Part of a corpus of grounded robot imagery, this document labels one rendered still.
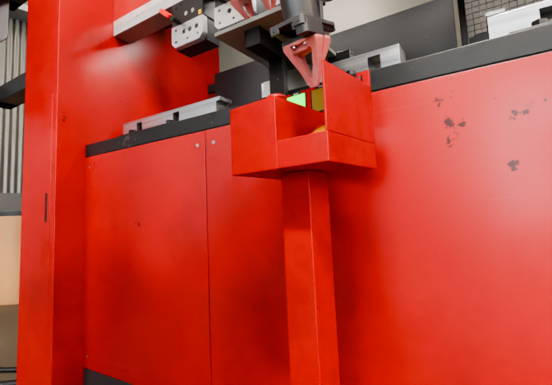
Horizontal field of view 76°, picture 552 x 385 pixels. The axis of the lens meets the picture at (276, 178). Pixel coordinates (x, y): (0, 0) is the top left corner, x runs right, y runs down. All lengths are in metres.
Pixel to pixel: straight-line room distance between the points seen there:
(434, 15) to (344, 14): 2.44
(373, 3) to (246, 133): 3.23
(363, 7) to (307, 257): 3.37
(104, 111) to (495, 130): 1.31
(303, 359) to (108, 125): 1.18
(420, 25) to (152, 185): 1.11
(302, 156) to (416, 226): 0.28
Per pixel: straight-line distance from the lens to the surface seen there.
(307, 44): 0.59
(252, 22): 0.81
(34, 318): 1.55
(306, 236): 0.59
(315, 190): 0.59
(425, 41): 1.49
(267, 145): 0.58
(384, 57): 0.92
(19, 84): 1.83
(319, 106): 0.72
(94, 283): 1.41
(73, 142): 1.46
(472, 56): 0.75
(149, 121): 1.39
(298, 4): 0.60
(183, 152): 1.05
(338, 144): 0.53
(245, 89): 1.81
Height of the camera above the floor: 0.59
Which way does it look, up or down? 6 degrees up
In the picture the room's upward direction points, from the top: 3 degrees counter-clockwise
